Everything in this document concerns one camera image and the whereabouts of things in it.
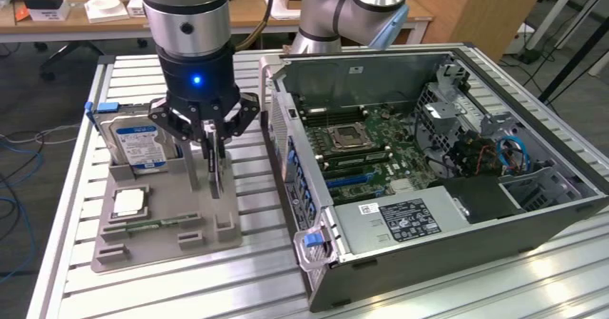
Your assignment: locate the black power adapter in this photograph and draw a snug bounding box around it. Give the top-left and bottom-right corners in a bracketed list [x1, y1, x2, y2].
[516, 49, 556, 65]

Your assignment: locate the black plastic cover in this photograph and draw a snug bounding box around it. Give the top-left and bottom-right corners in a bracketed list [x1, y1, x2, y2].
[444, 174, 528, 226]

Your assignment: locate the grey power supply unit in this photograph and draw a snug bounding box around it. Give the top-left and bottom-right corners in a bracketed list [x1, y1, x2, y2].
[332, 185, 471, 255]

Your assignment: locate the black power wire bundle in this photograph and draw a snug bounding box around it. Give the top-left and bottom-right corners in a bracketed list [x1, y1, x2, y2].
[426, 135, 504, 179]

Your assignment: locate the white box with round insert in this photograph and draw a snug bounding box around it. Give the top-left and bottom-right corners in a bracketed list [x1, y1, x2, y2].
[85, 0, 131, 24]

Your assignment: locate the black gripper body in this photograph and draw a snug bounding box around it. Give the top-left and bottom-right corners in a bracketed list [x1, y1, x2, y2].
[156, 46, 242, 121]

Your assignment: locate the white pedestal box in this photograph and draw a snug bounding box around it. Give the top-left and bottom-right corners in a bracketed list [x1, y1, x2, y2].
[504, 22, 538, 56]

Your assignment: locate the grey parts rack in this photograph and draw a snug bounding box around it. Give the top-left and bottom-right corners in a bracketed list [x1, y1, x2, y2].
[90, 133, 246, 274]

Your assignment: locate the black office chair base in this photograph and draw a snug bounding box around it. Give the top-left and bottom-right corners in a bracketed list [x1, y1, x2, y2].
[38, 40, 106, 81]

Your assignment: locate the blue disk wire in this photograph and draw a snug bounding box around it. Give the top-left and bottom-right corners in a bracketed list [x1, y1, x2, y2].
[495, 135, 534, 176]

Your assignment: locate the white box black lid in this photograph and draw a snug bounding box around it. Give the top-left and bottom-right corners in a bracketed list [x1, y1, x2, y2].
[22, 0, 73, 22]

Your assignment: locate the green graphics card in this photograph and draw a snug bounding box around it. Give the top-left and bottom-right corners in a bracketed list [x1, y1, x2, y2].
[202, 118, 228, 201]

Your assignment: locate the blue floor cable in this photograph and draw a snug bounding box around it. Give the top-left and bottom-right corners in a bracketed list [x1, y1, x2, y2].
[0, 136, 42, 284]

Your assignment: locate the wooden cabinet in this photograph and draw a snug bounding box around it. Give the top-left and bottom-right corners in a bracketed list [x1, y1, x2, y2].
[408, 0, 556, 63]

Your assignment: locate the small white box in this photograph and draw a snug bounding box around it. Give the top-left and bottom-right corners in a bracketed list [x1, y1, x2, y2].
[126, 0, 147, 19]

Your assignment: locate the hard disk with blue caddy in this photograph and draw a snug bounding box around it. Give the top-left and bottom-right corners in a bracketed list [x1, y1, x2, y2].
[85, 101, 182, 176]

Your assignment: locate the black stand pole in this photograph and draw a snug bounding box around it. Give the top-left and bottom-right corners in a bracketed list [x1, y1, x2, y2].
[538, 0, 609, 104]

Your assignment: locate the installed RAM stick white label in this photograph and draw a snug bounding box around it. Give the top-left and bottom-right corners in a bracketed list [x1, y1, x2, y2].
[323, 150, 392, 168]

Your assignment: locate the green motherboard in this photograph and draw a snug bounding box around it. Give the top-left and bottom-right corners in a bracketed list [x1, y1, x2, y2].
[298, 103, 447, 206]

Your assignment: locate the grey open disk bay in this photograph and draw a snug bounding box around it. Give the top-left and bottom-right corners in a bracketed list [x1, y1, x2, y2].
[498, 160, 599, 213]

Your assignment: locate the green RAM stick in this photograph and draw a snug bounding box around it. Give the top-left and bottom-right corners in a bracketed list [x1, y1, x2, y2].
[124, 217, 186, 233]

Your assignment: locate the perforated metal disk bay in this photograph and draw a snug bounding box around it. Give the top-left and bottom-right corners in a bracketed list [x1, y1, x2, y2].
[412, 61, 495, 156]

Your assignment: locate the silver CPU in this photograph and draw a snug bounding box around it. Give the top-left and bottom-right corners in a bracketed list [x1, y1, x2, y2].
[112, 189, 148, 216]

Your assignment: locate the flat white box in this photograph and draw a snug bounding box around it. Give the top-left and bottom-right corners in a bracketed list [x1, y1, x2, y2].
[264, 0, 303, 20]

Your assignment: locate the metal CPU socket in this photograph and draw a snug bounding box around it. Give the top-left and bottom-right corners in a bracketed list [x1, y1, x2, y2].
[331, 122, 371, 152]

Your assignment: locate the blue expansion slot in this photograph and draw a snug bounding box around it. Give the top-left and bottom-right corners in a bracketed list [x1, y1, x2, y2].
[324, 171, 380, 188]

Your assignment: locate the open black PC case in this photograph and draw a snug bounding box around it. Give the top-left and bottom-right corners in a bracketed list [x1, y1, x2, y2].
[256, 41, 609, 313]

